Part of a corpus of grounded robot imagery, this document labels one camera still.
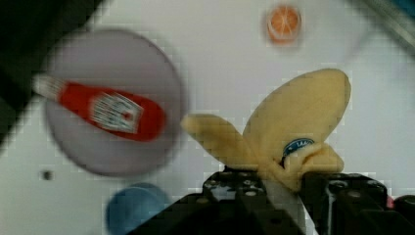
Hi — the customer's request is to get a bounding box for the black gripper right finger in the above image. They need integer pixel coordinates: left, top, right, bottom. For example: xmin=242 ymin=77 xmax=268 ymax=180
xmin=300 ymin=172 xmax=415 ymax=235

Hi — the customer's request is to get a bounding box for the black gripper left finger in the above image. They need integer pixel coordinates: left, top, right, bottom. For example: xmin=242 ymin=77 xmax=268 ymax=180
xmin=127 ymin=167 xmax=306 ymax=235

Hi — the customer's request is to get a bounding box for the yellow plush peeled banana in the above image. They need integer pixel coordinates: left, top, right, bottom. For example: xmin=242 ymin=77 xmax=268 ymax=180
xmin=181 ymin=69 xmax=351 ymax=192

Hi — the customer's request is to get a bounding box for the blue small bowl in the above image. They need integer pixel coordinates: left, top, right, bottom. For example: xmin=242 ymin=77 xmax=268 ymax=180
xmin=105 ymin=183 xmax=170 ymax=235

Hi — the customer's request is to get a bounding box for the red ketchup bottle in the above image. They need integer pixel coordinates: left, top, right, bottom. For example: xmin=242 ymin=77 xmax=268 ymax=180
xmin=32 ymin=74 xmax=166 ymax=142

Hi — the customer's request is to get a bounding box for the grey round plate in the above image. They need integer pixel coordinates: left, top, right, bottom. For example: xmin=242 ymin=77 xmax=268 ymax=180
xmin=37 ymin=29 xmax=187 ymax=176

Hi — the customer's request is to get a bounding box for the orange slice toy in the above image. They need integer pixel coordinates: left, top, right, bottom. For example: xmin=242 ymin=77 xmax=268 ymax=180
xmin=266 ymin=4 xmax=301 ymax=44

